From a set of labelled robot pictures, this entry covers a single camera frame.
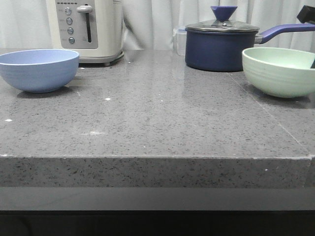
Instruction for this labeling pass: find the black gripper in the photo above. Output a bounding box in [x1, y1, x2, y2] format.
[297, 5, 315, 68]

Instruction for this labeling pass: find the green bowl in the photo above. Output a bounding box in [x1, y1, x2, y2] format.
[242, 47, 315, 98]

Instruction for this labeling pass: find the blue bowl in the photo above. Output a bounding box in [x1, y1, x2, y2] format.
[0, 49, 79, 93]

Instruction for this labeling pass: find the glass pot lid blue knob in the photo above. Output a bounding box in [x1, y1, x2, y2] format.
[186, 6, 259, 32]

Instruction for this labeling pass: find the dark blue saucepan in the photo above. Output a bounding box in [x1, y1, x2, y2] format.
[185, 23, 315, 72]

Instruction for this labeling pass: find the clear plastic food container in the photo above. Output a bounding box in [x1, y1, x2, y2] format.
[173, 26, 187, 56]

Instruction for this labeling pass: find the white curtain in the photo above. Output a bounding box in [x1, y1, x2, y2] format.
[0, 0, 315, 50]

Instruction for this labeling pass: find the cream toaster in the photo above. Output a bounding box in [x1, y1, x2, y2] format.
[46, 0, 124, 65]

